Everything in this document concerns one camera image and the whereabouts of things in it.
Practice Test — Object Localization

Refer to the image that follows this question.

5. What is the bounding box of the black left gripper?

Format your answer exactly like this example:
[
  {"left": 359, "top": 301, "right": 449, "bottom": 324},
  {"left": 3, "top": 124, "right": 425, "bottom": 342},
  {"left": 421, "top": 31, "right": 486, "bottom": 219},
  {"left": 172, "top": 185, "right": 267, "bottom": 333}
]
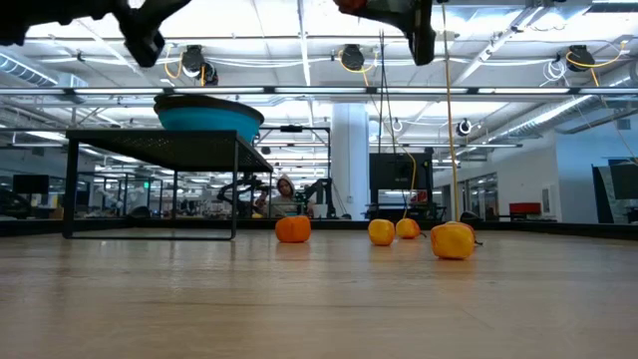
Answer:
[{"left": 49, "top": 0, "right": 193, "bottom": 69}]

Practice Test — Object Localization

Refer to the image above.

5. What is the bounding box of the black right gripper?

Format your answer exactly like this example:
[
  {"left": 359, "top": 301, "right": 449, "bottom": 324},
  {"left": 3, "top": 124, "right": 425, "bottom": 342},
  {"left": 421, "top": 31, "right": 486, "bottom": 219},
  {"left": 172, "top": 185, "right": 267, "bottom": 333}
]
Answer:
[{"left": 343, "top": 0, "right": 440, "bottom": 68}]

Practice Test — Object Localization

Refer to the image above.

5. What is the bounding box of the dark red plum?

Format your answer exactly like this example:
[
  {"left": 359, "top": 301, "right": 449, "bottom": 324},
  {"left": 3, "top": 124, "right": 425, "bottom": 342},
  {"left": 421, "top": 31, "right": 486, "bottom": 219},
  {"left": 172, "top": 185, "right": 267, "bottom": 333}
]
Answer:
[{"left": 332, "top": 0, "right": 369, "bottom": 15}]

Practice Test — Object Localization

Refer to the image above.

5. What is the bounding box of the blue grey collapsible colander bowl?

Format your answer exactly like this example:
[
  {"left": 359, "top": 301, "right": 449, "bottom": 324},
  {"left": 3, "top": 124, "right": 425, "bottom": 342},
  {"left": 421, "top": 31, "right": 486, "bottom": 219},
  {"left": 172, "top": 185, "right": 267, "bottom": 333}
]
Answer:
[{"left": 152, "top": 93, "right": 266, "bottom": 145}]

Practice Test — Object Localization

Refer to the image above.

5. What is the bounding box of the small orange yellow pepper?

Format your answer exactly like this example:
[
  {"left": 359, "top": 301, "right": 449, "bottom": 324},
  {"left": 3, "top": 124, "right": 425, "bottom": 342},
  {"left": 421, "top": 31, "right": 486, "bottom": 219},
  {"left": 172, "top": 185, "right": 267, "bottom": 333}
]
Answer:
[
  {"left": 367, "top": 218, "right": 397, "bottom": 247},
  {"left": 430, "top": 222, "right": 474, "bottom": 261},
  {"left": 395, "top": 216, "right": 429, "bottom": 241},
  {"left": 451, "top": 219, "right": 484, "bottom": 247}
]

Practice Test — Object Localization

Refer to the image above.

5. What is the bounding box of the small round orange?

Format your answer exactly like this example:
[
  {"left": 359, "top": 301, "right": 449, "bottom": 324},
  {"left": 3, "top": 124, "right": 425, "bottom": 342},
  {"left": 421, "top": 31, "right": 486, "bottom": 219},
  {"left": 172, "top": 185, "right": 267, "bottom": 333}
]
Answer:
[{"left": 274, "top": 214, "right": 313, "bottom": 245}]

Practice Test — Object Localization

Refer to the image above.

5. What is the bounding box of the black perforated metal shelf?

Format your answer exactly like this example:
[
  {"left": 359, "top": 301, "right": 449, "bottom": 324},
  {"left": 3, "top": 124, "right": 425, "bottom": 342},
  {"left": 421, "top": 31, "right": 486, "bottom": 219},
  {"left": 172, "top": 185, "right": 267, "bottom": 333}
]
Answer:
[{"left": 62, "top": 128, "right": 274, "bottom": 241}]

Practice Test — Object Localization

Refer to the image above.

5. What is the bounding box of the white pillar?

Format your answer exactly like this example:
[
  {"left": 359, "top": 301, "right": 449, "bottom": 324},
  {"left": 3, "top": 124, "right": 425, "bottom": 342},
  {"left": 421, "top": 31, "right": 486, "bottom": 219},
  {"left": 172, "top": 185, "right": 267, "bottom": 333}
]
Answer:
[{"left": 330, "top": 103, "right": 372, "bottom": 220}]

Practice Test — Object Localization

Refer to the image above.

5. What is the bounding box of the black monitor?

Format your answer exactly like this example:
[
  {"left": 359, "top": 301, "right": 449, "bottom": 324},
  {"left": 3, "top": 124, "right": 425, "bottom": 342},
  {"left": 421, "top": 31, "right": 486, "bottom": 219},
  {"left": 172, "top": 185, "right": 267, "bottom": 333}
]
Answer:
[{"left": 368, "top": 152, "right": 435, "bottom": 192}]

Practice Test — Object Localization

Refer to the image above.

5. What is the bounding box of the person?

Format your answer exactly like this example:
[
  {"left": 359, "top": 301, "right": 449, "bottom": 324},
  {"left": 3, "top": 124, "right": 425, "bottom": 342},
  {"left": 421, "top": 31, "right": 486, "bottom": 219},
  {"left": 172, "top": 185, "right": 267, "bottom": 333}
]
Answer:
[{"left": 252, "top": 173, "right": 314, "bottom": 220}]

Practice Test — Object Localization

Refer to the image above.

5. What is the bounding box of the red box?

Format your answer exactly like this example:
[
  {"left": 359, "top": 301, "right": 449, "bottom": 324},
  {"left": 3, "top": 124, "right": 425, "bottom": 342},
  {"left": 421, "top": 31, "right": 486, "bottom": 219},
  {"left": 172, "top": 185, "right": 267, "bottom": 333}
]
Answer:
[{"left": 507, "top": 200, "right": 543, "bottom": 217}]

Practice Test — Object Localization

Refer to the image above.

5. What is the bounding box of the black panel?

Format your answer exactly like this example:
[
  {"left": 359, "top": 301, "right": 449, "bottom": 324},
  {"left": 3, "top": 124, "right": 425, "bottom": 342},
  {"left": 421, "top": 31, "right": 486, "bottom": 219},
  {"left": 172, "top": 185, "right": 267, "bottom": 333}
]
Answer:
[{"left": 590, "top": 158, "right": 638, "bottom": 225}]

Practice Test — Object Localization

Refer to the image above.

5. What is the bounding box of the yellow cable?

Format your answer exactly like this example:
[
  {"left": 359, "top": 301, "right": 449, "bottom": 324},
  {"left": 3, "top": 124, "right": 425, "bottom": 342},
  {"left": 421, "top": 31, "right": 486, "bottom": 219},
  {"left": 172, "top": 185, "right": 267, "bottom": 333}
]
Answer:
[
  {"left": 400, "top": 147, "right": 418, "bottom": 220},
  {"left": 440, "top": 0, "right": 482, "bottom": 224}
]

